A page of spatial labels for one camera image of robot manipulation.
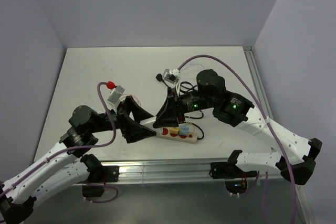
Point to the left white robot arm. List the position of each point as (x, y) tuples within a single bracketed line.
[(18, 201)]

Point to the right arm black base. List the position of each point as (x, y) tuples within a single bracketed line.
[(243, 182)]

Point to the beige power strip red sockets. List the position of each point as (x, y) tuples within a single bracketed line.
[(191, 138)]

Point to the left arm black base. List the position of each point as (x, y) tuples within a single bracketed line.
[(98, 178)]

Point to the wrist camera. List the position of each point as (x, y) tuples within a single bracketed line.
[(116, 91), (172, 76)]

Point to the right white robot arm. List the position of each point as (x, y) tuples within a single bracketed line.
[(293, 156)]

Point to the yellow charger plug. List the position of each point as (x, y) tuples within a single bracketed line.
[(174, 130)]

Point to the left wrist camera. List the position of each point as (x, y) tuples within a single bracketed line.
[(116, 91)]

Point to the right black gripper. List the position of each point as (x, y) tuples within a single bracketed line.
[(167, 117)]

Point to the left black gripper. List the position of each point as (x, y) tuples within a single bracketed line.
[(131, 130)]

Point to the blue charger plug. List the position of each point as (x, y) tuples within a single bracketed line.
[(184, 130)]

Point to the right side aluminium rail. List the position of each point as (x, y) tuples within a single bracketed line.
[(260, 91)]

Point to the aluminium mounting rail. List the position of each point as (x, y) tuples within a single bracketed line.
[(168, 170)]

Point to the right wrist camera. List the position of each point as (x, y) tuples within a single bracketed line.
[(172, 76)]

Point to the white charger adapter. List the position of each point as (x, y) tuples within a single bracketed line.
[(148, 122)]

